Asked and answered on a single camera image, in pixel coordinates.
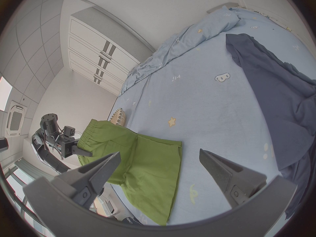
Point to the pale blue quilt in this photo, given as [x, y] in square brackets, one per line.
[187, 41]

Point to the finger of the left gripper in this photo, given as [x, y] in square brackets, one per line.
[82, 152]

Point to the green shorts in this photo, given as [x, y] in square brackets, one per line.
[148, 169]

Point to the round woven basket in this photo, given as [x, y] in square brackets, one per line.
[118, 117]

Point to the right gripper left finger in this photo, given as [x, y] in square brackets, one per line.
[91, 179]

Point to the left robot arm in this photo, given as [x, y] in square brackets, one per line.
[49, 127]

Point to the white ceiling air conditioner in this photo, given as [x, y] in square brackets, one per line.
[16, 118]

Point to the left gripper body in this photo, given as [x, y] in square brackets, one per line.
[66, 149]

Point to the ceiling light panel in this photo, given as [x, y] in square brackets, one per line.
[5, 92]

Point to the dark blue garment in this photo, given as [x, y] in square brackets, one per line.
[276, 88]

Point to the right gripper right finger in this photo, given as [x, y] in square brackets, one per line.
[229, 179]

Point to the white wardrobe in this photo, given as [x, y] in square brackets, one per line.
[86, 53]

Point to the window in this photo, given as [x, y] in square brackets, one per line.
[17, 179]

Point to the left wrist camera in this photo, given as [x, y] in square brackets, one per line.
[69, 131]

